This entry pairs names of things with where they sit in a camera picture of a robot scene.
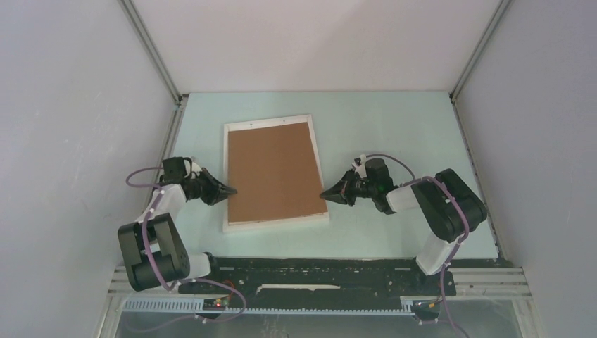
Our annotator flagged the white picture frame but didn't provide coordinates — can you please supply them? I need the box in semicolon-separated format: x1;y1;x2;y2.
222;114;330;234

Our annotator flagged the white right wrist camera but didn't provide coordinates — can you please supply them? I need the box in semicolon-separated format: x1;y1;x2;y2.
351;154;367;178

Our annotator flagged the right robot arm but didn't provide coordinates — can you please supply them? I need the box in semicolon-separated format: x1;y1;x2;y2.
320;154;488;294

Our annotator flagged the aluminium corner rail left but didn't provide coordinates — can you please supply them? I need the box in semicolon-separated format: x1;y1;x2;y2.
118;0;182;105

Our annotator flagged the aluminium corner rail right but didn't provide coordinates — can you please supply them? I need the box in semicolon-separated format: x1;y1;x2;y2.
450;0;514;104

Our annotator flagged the brown backing board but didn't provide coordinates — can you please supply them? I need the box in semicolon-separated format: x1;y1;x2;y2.
227;121;328;227

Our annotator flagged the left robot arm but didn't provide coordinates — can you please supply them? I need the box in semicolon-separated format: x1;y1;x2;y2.
118;157;237;292

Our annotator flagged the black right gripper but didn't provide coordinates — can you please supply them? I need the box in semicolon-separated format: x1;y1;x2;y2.
320;168;377;207

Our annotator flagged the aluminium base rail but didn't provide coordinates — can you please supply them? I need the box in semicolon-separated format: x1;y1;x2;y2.
95;265;546;338

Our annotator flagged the aluminium corner rail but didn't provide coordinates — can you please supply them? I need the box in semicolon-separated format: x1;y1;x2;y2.
450;0;514;104
118;0;182;105

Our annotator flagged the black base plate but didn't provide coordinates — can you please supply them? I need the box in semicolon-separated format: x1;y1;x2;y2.
177;253;457;311

